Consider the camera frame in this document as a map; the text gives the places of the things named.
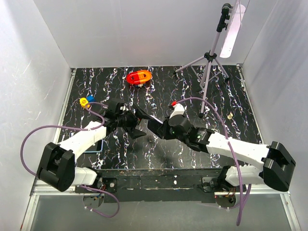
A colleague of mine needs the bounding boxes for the purple cable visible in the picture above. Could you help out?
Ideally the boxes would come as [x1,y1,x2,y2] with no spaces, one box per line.
[178,97,252,227]
[20,101,121,218]

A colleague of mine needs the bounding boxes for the yellow toy block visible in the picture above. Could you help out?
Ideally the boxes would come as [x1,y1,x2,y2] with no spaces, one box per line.
[79,97,91,108]

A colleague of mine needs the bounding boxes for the white light bar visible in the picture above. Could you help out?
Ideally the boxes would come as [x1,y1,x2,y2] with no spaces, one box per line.
[220,0,246,58]

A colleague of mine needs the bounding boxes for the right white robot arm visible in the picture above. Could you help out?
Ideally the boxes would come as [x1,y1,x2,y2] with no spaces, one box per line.
[147,115,296,192]

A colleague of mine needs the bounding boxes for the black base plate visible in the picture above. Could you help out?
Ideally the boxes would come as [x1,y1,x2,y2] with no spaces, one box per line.
[74,168,248,204]

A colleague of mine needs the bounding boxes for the blue toy block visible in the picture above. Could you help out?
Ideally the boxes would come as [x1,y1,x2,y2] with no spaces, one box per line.
[86,95,95,104]

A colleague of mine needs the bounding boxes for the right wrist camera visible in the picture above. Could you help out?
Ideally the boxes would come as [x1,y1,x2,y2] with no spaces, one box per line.
[169,101,185,118]

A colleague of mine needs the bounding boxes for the red orange toy boat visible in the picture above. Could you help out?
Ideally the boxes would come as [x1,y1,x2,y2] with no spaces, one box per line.
[126,70,152,87]

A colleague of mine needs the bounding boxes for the lilac tripod stand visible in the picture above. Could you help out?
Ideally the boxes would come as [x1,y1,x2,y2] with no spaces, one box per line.
[175,2,231,118]

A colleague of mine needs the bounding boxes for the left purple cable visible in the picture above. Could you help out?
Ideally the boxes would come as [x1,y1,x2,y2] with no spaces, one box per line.
[20,101,121,218]

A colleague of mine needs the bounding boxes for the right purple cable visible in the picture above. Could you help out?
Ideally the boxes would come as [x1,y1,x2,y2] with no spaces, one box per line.
[178,97,252,227]

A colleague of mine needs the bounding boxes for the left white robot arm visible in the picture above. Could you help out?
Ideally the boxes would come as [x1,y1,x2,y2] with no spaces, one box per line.
[37,103,156,193]

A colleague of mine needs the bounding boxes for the phone in blue case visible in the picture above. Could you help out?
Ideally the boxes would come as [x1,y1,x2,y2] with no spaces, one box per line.
[84,140,104,154]

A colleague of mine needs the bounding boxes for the small beige scrap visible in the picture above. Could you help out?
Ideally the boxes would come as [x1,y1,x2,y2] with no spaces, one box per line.
[227,112,233,120]

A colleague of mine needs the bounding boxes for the aluminium frame rail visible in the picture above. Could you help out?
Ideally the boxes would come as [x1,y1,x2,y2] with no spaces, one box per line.
[19,68,80,229]

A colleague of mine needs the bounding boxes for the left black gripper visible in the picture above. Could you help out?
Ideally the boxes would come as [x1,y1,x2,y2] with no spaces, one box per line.
[115,103,154,139]

